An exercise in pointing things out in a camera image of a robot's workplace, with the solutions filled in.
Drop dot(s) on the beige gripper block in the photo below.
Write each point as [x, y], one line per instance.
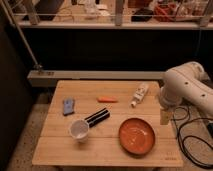
[165, 116]

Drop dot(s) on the orange ceramic bowl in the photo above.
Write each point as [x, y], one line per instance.
[136, 136]

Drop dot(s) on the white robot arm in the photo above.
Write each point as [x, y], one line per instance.
[184, 82]

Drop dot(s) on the white plastic bottle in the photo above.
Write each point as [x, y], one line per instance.
[139, 94]

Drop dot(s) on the black striped rectangular block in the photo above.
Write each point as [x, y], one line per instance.
[97, 117]

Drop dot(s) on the orange carrot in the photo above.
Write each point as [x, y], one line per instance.
[106, 100]

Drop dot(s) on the wooden slatted table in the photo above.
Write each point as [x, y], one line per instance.
[56, 147]

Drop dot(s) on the blue sponge block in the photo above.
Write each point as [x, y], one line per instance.
[68, 107]

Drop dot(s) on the red object on shelf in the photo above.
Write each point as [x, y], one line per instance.
[164, 13]

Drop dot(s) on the black box on shelf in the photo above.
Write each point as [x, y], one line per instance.
[142, 15]

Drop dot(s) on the grey metal ledge beam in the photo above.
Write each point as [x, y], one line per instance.
[49, 78]

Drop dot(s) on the diagonal metal pole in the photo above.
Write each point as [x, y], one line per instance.
[38, 67]

